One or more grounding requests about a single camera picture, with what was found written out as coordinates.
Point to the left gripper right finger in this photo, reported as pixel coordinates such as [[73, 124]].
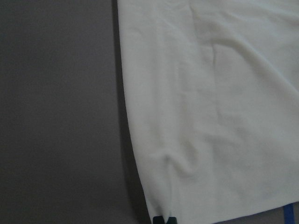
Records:
[[171, 220]]

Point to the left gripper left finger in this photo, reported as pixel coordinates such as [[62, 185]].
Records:
[[158, 220]]

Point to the beige long sleeve shirt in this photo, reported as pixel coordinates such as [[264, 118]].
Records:
[[212, 97]]

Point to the brown paper table cover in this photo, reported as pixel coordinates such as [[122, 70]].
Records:
[[66, 155]]

